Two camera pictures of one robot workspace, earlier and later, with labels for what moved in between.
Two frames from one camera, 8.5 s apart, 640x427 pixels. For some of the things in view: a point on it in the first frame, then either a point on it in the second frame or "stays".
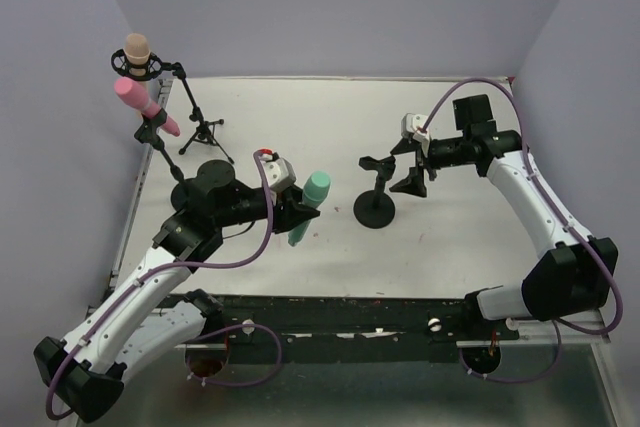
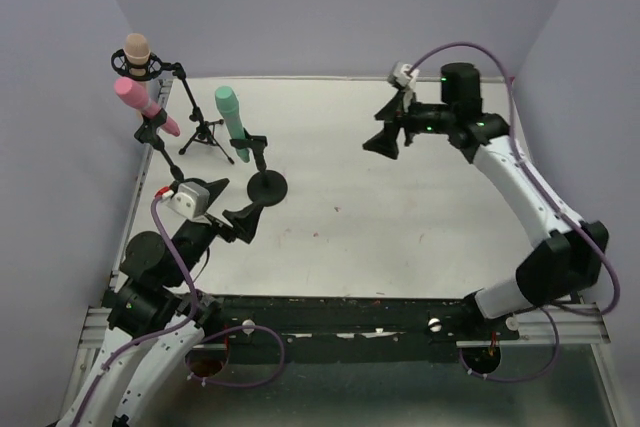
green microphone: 314,190 → 228,103
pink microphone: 134,96 stays
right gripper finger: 413,185 → 384,142
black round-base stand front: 376,209 → 266,187
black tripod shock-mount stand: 149,71 stays
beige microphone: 137,52 stays
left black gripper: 282,205 → 220,224
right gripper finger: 405,146 → 392,110
